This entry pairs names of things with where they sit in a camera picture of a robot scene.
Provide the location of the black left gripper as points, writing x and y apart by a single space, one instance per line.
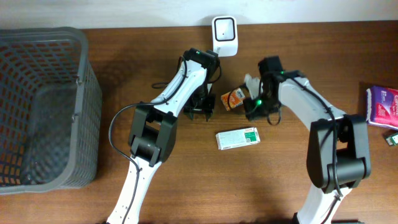
199 109

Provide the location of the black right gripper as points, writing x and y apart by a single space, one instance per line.
249 105

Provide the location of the orange small box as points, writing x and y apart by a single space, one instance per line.
233 99

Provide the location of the white green medicine box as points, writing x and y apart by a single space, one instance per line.
237 138

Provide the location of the purple sanitary pad pack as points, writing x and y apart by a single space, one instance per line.
381 107

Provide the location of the green gum pack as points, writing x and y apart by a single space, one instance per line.
392 139

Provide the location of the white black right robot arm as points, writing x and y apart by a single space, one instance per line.
338 156

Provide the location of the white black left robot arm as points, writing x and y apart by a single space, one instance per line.
154 127

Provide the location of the white barcode scanner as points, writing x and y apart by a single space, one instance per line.
225 36

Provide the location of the grey plastic mesh basket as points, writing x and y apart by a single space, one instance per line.
51 106

